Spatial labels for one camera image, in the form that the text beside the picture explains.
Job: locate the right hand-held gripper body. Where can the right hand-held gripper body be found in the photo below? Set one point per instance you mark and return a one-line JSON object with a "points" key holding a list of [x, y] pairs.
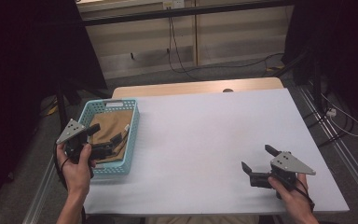
{"points": [[287, 163]]}

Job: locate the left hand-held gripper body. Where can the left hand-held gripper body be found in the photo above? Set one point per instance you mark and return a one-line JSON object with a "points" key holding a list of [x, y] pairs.
{"points": [[74, 140]]}

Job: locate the tan pants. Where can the tan pants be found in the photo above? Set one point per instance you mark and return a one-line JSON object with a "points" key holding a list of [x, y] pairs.
{"points": [[112, 124]]}

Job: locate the light blue plastic basket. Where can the light blue plastic basket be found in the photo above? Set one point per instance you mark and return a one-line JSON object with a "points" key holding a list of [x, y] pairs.
{"points": [[130, 149]]}

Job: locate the person's left hand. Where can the person's left hand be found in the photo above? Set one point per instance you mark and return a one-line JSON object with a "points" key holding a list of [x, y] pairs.
{"points": [[76, 177]]}

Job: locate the person's right hand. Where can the person's right hand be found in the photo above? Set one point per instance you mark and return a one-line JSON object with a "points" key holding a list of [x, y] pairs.
{"points": [[295, 200]]}

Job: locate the black tripod stand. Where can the black tripod stand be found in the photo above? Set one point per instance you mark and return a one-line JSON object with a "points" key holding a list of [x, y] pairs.
{"points": [[62, 105]]}

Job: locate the white table mat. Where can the white table mat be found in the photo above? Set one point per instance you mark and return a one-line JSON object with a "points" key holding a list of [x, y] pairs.
{"points": [[199, 155]]}

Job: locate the black metal stand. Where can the black metal stand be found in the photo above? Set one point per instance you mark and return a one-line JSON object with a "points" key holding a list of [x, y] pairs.
{"points": [[315, 84]]}

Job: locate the black curtain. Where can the black curtain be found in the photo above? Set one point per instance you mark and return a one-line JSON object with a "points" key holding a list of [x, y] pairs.
{"points": [[338, 46], [18, 77]]}

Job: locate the wooden table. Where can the wooden table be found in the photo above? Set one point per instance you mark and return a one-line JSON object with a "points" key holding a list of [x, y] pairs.
{"points": [[183, 87]]}

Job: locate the black horizontal beam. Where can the black horizontal beam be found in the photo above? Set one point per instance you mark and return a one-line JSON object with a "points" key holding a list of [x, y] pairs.
{"points": [[183, 12]]}

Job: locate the aluminium rail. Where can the aluminium rail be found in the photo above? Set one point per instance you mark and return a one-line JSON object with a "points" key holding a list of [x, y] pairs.
{"points": [[40, 193], [338, 143]]}

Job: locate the white wall outlet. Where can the white wall outlet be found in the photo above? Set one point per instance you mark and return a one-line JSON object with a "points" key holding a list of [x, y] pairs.
{"points": [[173, 4]]}

